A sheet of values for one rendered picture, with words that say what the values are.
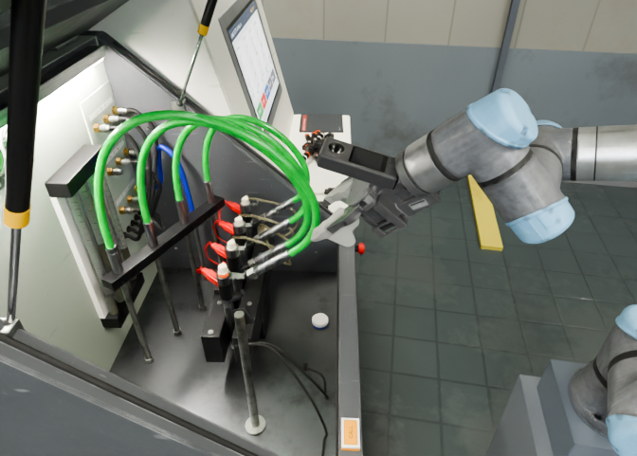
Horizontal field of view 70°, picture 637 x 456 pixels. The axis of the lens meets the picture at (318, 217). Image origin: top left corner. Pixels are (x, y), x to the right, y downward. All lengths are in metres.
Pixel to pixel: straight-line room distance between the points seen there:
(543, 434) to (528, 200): 0.62
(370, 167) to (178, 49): 0.57
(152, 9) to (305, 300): 0.74
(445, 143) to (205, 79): 0.63
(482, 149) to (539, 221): 0.11
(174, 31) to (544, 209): 0.79
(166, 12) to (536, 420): 1.12
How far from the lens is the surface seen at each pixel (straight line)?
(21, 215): 0.45
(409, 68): 3.19
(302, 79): 3.28
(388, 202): 0.67
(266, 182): 1.10
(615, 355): 0.89
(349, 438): 0.82
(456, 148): 0.58
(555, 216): 0.62
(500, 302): 2.50
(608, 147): 0.71
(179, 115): 0.70
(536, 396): 1.15
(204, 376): 1.07
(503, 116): 0.56
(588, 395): 1.00
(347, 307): 1.00
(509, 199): 0.60
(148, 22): 1.07
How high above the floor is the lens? 1.68
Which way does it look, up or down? 36 degrees down
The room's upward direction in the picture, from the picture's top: straight up
